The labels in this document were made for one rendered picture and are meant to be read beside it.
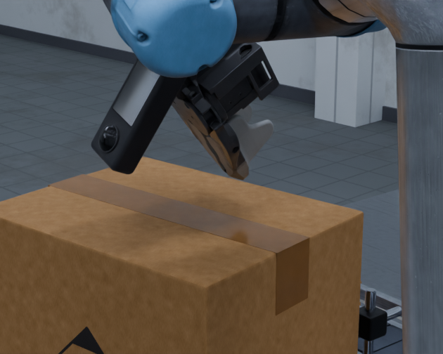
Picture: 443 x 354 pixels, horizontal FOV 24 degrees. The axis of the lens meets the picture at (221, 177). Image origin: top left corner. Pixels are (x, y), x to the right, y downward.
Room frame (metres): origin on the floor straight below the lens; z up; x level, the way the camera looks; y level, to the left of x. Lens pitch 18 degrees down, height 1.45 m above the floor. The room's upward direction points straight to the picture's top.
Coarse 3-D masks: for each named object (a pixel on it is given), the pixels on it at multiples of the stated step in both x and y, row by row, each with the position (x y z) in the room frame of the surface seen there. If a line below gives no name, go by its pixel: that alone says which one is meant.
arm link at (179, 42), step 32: (128, 0) 0.68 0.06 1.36; (160, 0) 0.66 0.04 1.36; (192, 0) 0.66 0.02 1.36; (224, 0) 0.68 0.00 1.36; (256, 0) 0.71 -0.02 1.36; (128, 32) 0.68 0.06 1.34; (160, 32) 0.67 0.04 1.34; (192, 32) 0.67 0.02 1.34; (224, 32) 0.68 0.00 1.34; (256, 32) 0.72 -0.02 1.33; (160, 64) 0.68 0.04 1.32; (192, 64) 0.69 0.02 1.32
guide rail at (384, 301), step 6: (360, 288) 1.12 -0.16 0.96; (366, 288) 1.12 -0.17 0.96; (360, 294) 1.12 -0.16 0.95; (378, 294) 1.10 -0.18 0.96; (384, 294) 1.10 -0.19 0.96; (378, 300) 1.09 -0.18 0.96; (384, 300) 1.09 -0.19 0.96; (390, 300) 1.08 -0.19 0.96; (396, 300) 1.08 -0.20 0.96; (378, 306) 1.09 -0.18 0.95; (384, 306) 1.09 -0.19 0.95; (390, 306) 1.08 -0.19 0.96
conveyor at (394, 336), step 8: (392, 328) 1.18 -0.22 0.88; (400, 328) 1.18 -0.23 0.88; (384, 336) 1.15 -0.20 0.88; (392, 336) 1.15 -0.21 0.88; (400, 336) 1.15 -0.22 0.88; (360, 344) 1.13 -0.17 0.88; (376, 344) 1.13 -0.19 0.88; (384, 344) 1.13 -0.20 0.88; (392, 344) 1.14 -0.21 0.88; (400, 344) 1.13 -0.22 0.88; (360, 352) 1.12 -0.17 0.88; (376, 352) 1.11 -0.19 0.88; (384, 352) 1.11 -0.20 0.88; (392, 352) 1.11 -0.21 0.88; (400, 352) 1.11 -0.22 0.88
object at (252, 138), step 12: (228, 120) 0.90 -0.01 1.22; (240, 120) 0.91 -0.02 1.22; (264, 120) 0.93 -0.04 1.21; (240, 132) 0.91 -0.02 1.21; (252, 132) 0.92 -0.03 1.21; (264, 132) 0.93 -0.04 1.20; (216, 144) 0.90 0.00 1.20; (240, 144) 0.92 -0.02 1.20; (252, 144) 0.93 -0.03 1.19; (252, 156) 0.93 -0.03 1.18; (228, 168) 0.92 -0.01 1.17; (240, 168) 0.92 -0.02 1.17
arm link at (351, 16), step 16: (288, 0) 0.72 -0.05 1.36; (304, 0) 0.72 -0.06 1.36; (320, 0) 0.71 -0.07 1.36; (336, 0) 0.69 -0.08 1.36; (352, 0) 0.68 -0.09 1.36; (288, 16) 0.72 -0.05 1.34; (304, 16) 0.73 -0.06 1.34; (320, 16) 0.72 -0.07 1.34; (336, 16) 0.71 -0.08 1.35; (352, 16) 0.70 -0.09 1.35; (368, 16) 0.69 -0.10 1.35; (272, 32) 0.73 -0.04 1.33; (288, 32) 0.74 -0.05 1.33; (304, 32) 0.74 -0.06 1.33; (320, 32) 0.75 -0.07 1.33; (336, 32) 0.75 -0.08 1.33; (352, 32) 0.77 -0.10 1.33
